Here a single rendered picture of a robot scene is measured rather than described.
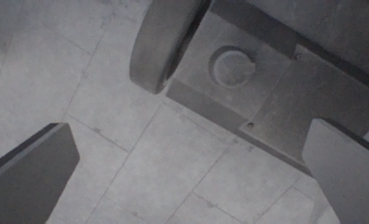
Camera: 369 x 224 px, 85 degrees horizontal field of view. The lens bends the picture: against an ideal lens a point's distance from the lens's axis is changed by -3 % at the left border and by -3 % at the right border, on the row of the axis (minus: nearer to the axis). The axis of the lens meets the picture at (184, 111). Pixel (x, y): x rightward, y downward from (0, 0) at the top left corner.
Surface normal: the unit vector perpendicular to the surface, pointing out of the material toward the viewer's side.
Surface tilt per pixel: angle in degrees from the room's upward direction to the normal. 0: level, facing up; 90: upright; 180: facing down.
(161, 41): 6
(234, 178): 0
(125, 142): 0
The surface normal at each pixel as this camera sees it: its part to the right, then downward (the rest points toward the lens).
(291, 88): -0.10, 0.29
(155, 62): -0.26, 0.62
